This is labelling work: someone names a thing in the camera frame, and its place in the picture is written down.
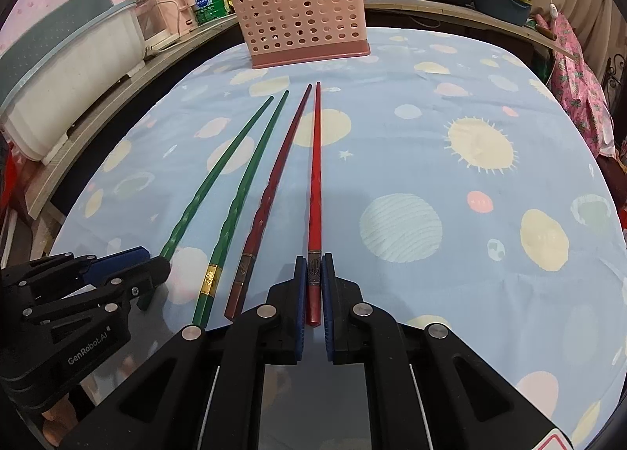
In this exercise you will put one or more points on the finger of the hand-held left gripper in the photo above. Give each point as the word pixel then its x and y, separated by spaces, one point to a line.
pixel 122 266
pixel 137 283

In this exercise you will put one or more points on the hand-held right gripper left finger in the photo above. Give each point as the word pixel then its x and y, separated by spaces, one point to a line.
pixel 299 303

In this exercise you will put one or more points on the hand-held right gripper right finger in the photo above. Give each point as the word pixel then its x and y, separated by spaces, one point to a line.
pixel 329 303

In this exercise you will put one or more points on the red chopstick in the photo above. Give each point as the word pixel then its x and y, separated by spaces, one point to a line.
pixel 316 185

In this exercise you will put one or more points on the green chopstick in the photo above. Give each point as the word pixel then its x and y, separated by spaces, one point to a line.
pixel 220 163
pixel 245 185

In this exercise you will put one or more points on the maroon chopstick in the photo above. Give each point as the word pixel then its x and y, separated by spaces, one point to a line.
pixel 274 176

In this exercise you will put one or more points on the pink perforated plastic utensil basket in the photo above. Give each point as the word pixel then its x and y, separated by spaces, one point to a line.
pixel 294 24

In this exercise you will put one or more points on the person's left hand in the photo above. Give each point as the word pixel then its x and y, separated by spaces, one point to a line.
pixel 54 423

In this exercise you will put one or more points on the wooden counter shelf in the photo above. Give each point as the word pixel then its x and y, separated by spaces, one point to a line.
pixel 112 102

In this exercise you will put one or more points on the white dish box grey lid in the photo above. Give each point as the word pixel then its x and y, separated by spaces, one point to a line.
pixel 63 83

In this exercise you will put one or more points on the pink kitchen appliance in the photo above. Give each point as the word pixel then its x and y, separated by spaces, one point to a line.
pixel 161 9

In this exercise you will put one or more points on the green tin can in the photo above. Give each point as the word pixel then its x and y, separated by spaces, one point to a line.
pixel 208 2

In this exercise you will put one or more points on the pink floral garment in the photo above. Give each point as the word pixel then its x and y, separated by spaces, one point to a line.
pixel 583 83

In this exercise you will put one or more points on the dark wooden chair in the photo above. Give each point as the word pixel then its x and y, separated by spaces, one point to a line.
pixel 618 87

